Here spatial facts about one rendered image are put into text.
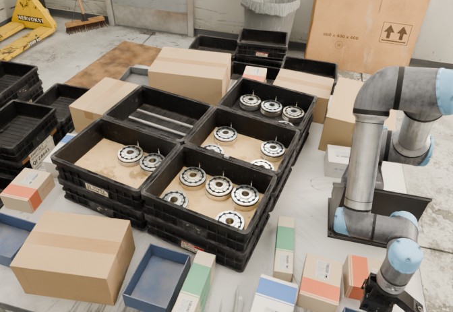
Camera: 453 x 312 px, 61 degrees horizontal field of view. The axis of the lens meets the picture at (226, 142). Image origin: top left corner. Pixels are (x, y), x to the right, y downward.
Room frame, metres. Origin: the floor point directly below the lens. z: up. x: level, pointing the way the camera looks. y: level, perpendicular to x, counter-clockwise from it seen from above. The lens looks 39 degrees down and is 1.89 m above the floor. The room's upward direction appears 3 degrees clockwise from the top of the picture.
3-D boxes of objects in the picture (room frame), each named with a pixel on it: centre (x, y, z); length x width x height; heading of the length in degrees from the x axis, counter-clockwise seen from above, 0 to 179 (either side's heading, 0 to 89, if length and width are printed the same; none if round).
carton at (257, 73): (1.89, -0.14, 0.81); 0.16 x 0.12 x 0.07; 170
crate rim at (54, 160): (1.10, 0.42, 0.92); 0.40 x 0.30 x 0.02; 67
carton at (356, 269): (0.72, -0.51, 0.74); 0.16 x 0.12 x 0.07; 80
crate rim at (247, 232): (0.94, 0.05, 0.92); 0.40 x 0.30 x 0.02; 67
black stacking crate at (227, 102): (1.50, -0.18, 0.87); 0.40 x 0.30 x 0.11; 67
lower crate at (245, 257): (0.94, 0.05, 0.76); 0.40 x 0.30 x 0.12; 67
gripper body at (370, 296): (0.58, -0.46, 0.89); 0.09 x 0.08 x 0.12; 72
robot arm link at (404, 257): (0.58, -0.46, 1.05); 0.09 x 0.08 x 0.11; 159
